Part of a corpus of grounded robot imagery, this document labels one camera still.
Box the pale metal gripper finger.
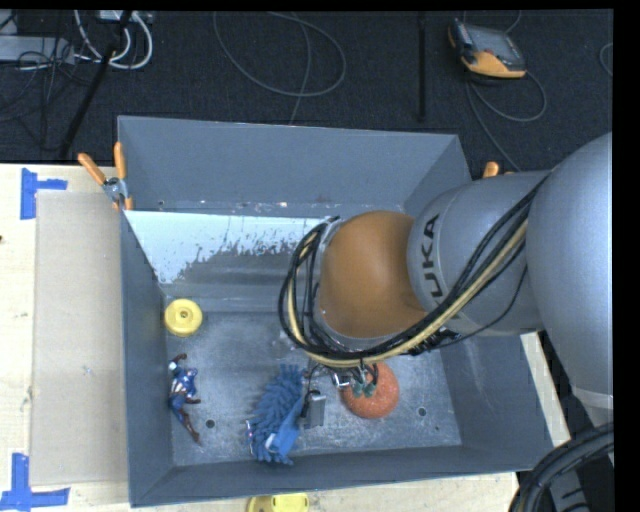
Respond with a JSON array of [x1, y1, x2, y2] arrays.
[[301, 390, 328, 430]]

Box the orange ball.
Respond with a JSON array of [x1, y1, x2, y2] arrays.
[[341, 362, 401, 420]]

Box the blue noodle cleaning mitt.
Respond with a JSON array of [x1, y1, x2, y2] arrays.
[[244, 363, 307, 467]]

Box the grey metal bin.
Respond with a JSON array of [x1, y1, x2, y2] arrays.
[[115, 115, 557, 508]]

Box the blue toy action figure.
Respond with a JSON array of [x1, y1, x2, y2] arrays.
[[166, 352, 203, 444]]

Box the yellow round disc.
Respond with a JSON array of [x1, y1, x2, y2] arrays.
[[163, 298, 205, 337]]

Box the pale wood flat board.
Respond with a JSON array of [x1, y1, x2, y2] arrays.
[[28, 189, 132, 489]]

